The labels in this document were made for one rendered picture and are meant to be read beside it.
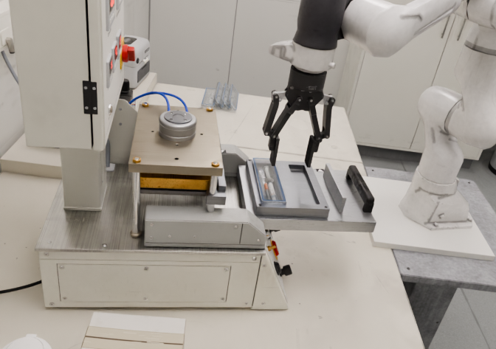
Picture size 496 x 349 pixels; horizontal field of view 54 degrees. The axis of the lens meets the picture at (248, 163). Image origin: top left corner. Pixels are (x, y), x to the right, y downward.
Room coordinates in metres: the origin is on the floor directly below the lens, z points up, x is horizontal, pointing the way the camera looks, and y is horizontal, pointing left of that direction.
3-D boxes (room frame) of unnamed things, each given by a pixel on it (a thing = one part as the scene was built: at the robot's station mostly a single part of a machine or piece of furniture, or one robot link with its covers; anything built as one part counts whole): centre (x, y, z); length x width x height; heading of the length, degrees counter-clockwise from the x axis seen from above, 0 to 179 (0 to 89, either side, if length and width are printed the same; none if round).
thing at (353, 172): (1.00, -0.28, 0.99); 0.15 x 0.02 x 0.04; 11
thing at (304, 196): (0.96, -0.09, 0.98); 0.20 x 0.17 x 0.03; 11
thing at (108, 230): (0.90, 0.19, 0.93); 0.46 x 0.35 x 0.01; 101
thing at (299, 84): (0.96, -0.10, 1.23); 0.08 x 0.08 x 0.09
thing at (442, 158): (1.30, -0.54, 1.03); 0.18 x 0.11 x 0.25; 34
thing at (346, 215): (0.97, -0.14, 0.97); 0.30 x 0.22 x 0.08; 101
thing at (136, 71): (1.90, 0.60, 0.88); 0.25 x 0.20 x 0.17; 86
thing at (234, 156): (1.06, 0.11, 0.97); 0.26 x 0.05 x 0.07; 101
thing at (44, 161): (1.60, 0.59, 0.77); 0.84 x 0.30 x 0.04; 2
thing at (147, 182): (0.92, 0.16, 1.07); 0.22 x 0.17 x 0.10; 11
